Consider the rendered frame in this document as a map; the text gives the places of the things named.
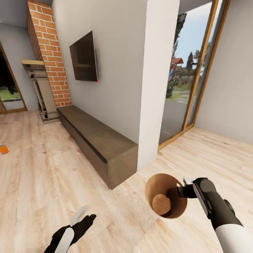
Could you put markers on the cabinet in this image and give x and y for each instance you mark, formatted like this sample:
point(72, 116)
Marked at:
point(112, 154)

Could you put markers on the trash can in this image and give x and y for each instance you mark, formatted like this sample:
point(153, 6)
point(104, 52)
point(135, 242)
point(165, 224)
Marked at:
point(162, 196)

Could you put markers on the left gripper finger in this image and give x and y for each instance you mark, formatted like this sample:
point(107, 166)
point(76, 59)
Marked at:
point(92, 217)

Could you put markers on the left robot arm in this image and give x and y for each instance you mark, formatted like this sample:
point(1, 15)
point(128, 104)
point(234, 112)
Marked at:
point(67, 236)

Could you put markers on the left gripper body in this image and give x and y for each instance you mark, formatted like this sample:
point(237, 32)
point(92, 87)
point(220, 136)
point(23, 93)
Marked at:
point(84, 225)

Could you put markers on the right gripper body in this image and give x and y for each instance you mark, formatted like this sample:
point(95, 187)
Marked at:
point(184, 192)

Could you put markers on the wall mounted tv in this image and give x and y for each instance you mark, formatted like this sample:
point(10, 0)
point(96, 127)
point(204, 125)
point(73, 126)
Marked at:
point(84, 58)

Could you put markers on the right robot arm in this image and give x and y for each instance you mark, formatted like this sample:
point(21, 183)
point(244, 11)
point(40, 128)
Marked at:
point(232, 235)

